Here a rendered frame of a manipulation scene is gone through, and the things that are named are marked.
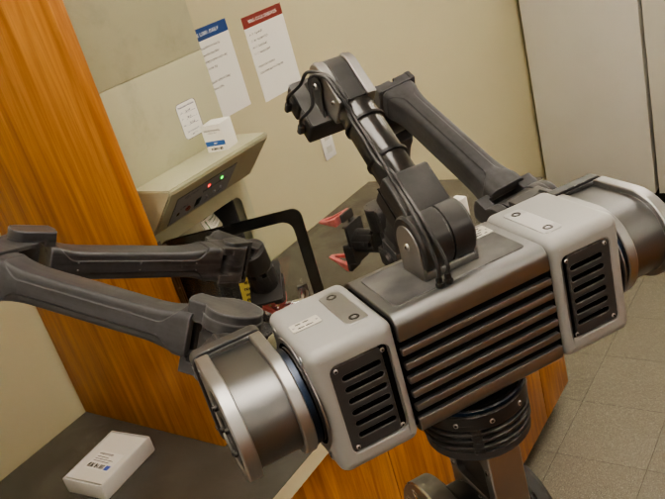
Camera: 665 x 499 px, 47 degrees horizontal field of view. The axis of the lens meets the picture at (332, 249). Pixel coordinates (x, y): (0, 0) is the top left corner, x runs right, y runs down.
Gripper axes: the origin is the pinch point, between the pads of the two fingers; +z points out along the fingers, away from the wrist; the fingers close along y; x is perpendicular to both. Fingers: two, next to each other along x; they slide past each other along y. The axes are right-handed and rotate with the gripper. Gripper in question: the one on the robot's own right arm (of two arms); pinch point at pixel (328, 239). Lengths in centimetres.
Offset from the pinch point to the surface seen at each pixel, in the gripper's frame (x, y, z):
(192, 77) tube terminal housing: 14, 47, 12
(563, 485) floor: -53, -119, -25
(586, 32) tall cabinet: -270, -18, 20
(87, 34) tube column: 37, 62, 12
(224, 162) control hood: 24.2, 30.3, 1.0
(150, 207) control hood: 41, 28, 8
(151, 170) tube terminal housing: 33.7, 33.0, 12.3
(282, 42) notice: -71, 36, 55
